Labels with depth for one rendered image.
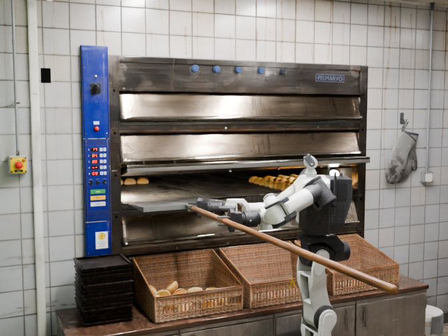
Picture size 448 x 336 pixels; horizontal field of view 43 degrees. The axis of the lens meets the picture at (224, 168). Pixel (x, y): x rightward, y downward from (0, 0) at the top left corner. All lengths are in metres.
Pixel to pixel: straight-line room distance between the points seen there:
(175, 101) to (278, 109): 0.74
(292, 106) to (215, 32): 0.76
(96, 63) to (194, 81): 0.65
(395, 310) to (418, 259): 0.90
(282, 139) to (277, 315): 1.22
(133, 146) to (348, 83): 1.68
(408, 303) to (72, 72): 2.66
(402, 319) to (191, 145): 1.85
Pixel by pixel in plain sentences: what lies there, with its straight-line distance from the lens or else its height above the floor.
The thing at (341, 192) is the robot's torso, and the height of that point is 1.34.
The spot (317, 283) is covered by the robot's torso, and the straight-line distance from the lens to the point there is 3.15.
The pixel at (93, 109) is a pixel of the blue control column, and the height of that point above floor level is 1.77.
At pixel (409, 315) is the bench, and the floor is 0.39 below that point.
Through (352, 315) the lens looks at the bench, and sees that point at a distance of 3.86.
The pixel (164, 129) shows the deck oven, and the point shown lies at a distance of 3.63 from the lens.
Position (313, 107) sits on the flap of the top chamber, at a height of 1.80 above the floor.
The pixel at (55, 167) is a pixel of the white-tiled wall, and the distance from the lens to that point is 3.49.
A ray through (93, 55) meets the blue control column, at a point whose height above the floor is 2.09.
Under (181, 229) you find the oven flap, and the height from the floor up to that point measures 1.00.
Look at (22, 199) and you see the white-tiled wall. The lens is 3.49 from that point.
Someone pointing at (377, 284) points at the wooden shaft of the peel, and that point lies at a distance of 1.93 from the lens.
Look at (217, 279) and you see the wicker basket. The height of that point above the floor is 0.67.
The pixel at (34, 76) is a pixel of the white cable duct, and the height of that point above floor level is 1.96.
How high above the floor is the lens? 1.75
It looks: 5 degrees down
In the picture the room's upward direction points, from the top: straight up
